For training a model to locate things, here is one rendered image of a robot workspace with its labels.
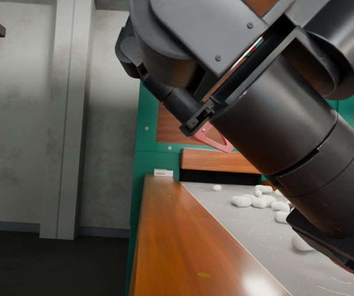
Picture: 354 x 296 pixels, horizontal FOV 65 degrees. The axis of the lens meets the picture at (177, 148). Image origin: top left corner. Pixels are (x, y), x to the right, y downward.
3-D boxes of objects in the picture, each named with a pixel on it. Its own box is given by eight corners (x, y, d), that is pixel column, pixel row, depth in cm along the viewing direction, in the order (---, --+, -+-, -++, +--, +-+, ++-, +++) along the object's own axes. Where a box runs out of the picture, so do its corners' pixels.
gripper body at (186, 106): (206, 111, 57) (180, 86, 57) (219, 104, 47) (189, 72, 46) (184, 134, 57) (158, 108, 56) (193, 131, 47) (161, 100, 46)
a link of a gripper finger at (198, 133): (234, 138, 58) (203, 106, 57) (247, 137, 51) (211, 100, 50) (212, 162, 57) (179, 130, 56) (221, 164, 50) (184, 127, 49)
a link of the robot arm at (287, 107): (191, 113, 20) (205, 103, 14) (258, 44, 20) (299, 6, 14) (259, 180, 20) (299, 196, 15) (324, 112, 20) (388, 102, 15)
